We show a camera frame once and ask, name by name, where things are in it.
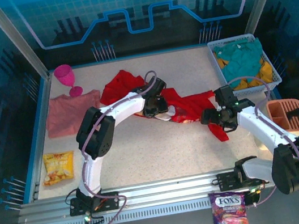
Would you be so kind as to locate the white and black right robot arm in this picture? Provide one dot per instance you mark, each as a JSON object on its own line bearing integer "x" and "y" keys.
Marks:
{"x": 255, "y": 126}

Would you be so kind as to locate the red printed t-shirt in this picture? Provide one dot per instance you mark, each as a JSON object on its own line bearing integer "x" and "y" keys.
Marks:
{"x": 192, "y": 107}

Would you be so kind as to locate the purple Fox's candy bag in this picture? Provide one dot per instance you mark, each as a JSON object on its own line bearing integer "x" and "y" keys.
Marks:
{"x": 230, "y": 219}

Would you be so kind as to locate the aluminium side rail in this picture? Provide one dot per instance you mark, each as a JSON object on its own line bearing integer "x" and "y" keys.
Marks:
{"x": 39, "y": 142}

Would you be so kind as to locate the yellow chips bag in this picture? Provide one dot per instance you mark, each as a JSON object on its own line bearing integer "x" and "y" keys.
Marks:
{"x": 58, "y": 167}

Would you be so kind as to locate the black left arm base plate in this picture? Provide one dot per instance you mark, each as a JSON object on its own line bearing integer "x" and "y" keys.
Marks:
{"x": 110, "y": 202}

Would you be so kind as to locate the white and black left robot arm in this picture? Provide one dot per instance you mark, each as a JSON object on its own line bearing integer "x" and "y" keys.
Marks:
{"x": 120, "y": 108}

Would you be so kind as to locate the teal t-shirt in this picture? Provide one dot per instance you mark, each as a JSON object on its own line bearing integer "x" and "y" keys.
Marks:
{"x": 239, "y": 62}

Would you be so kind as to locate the mustard yellow t-shirt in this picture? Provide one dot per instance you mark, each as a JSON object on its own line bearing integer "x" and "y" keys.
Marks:
{"x": 266, "y": 69}

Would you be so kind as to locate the white plastic basket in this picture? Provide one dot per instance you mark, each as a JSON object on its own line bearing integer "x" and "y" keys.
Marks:
{"x": 254, "y": 89}

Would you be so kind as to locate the terracotta plastic utensil holder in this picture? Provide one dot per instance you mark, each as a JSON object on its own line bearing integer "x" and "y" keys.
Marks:
{"x": 283, "y": 124}

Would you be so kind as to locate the magenta plastic goblet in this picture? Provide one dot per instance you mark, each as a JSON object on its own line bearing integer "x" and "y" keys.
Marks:
{"x": 64, "y": 74}

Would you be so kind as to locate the aluminium frame rail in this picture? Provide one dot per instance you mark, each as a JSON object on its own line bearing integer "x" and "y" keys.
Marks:
{"x": 165, "y": 189}

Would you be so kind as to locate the folded pink t-shirt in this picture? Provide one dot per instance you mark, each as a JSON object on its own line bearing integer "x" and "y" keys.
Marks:
{"x": 61, "y": 115}

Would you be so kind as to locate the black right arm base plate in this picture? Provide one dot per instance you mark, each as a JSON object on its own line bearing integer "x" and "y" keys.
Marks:
{"x": 227, "y": 181}

